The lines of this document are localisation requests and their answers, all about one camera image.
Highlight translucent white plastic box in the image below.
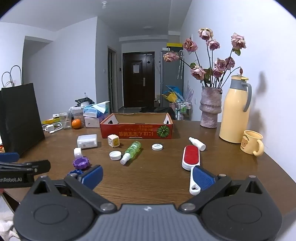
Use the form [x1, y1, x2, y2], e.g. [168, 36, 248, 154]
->
[77, 134, 97, 149]

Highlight dark side door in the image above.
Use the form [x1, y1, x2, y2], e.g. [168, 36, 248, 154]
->
[108, 46, 117, 112]

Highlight green spray bottle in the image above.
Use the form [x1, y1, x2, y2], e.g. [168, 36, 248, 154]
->
[120, 141, 141, 165]

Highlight white cloth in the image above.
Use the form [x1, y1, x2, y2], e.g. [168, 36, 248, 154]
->
[0, 195, 21, 241]

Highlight clear glass cup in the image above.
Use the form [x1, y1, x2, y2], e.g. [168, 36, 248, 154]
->
[59, 112, 72, 130]

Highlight purple jar lid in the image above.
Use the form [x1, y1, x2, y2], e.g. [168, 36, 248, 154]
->
[73, 157, 90, 169]

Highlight wire trolley with bottles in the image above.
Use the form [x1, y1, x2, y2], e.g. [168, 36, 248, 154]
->
[175, 99, 193, 121]

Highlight blue and yellow bags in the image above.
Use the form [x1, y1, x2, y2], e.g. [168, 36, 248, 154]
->
[162, 85, 183, 103]

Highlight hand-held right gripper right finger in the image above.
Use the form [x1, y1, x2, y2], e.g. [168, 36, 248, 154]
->
[179, 166, 270, 212]

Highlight small white spray bottle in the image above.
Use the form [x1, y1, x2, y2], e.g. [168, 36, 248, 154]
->
[188, 137, 206, 151]

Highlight purple wall sticker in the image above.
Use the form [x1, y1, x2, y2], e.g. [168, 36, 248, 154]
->
[185, 81, 195, 102]

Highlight yellow thermos jug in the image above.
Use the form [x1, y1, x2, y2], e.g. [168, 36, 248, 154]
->
[219, 75, 252, 144]

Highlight yellow bear mug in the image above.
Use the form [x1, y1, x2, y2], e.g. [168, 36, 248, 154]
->
[240, 130, 264, 157]

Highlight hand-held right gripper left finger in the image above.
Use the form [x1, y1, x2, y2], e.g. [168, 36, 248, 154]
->
[29, 165, 116, 213]

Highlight red cardboard box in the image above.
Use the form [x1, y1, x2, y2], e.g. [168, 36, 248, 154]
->
[100, 113, 173, 139]

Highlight bunch of dried pink roses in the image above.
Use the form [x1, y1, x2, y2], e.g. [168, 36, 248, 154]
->
[163, 28, 247, 88]

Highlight blue tissue pack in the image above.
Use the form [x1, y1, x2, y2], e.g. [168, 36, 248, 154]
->
[83, 101, 111, 118]

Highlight white charger with cable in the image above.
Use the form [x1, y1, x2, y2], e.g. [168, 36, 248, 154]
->
[42, 123, 63, 134]

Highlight black strapped appliance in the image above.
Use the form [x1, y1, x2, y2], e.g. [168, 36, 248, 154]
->
[75, 98, 95, 107]

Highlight grey refrigerator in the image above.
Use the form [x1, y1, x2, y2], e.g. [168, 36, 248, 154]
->
[160, 47, 184, 109]

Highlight black paper bag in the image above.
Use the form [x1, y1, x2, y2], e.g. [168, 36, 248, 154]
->
[0, 65, 45, 158]

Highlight white power adapter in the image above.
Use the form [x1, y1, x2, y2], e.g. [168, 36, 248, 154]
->
[107, 134, 120, 147]

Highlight pink stone vase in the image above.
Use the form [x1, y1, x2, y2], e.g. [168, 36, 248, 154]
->
[200, 86, 222, 128]

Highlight red lint brush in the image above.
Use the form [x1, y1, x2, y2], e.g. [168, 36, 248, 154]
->
[181, 145, 201, 195]

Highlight dark wooden entrance door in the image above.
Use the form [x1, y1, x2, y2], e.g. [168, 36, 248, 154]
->
[122, 52, 155, 108]

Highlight clear container of nuts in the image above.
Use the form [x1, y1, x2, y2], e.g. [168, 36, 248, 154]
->
[70, 105, 86, 121]

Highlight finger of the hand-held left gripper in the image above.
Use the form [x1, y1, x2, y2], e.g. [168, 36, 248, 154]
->
[0, 160, 51, 175]
[0, 152, 20, 163]

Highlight hanging white umbrellas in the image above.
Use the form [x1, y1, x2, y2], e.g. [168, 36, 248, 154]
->
[177, 50, 185, 80]

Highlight black backpack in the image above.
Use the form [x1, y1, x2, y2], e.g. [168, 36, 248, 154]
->
[139, 106, 176, 114]

